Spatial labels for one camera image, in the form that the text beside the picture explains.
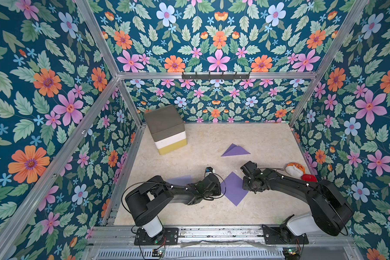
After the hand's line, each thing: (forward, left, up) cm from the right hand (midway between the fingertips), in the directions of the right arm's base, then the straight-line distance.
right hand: (247, 185), depth 89 cm
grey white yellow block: (+21, +44, +24) cm, 54 cm away
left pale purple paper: (+1, +36, +1) cm, 36 cm away
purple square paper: (+21, +6, +6) cm, 22 cm away
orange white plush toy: (+8, -27, +6) cm, 28 cm away
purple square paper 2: (-1, +8, 0) cm, 8 cm away
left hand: (-2, +13, +1) cm, 13 cm away
